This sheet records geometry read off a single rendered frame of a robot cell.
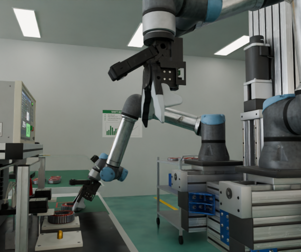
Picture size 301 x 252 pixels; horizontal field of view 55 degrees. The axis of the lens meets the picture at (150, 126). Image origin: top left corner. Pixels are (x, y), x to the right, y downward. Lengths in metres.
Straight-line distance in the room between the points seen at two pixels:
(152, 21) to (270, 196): 0.60
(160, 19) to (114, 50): 6.19
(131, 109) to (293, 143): 0.81
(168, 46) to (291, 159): 0.53
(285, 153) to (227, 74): 6.77
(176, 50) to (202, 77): 6.69
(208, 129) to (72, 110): 5.24
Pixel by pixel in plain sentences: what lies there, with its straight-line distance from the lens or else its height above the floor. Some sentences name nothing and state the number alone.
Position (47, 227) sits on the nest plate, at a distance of 1.31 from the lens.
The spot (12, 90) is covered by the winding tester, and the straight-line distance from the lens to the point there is 1.05.
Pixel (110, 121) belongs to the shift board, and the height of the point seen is 1.65.
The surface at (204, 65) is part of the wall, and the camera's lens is 7.44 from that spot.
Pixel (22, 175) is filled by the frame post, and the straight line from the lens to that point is 0.92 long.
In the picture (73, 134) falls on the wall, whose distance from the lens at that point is 6.43.
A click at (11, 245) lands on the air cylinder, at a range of 1.12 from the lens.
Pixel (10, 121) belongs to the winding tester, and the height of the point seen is 1.18.
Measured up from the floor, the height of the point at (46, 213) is 0.88.
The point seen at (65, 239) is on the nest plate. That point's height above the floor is 0.78.
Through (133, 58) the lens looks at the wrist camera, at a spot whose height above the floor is 1.29.
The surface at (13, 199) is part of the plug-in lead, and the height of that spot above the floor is 0.93.
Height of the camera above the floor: 1.11
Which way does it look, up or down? 4 degrees up
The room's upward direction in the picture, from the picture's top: straight up
